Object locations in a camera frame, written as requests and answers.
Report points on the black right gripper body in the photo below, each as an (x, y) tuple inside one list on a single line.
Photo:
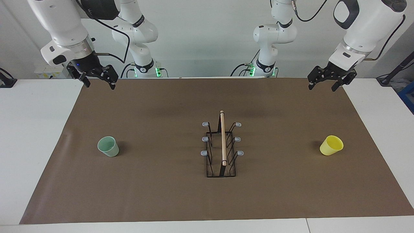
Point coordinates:
[(85, 63)]

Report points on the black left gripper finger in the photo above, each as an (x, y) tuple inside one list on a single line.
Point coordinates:
[(346, 79), (318, 73)]

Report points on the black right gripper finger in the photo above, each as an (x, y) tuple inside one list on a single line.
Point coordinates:
[(110, 73), (79, 73)]

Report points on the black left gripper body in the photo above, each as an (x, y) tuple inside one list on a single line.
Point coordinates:
[(341, 69)]

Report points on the yellow plastic cup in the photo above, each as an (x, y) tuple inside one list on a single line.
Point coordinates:
[(330, 147)]

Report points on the pale green plastic cup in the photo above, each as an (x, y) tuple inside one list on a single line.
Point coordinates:
[(110, 149)]

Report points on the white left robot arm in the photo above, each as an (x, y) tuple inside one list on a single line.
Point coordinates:
[(372, 26)]

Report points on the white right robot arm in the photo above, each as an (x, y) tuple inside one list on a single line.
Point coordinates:
[(64, 19)]

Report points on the black stand pole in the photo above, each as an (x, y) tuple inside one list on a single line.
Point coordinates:
[(396, 69)]

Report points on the blue box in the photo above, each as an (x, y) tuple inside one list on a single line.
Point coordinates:
[(408, 97)]

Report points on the black table clamp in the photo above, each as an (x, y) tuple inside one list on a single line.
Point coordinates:
[(6, 82)]

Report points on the brown table mat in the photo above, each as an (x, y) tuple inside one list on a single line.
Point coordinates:
[(129, 194)]

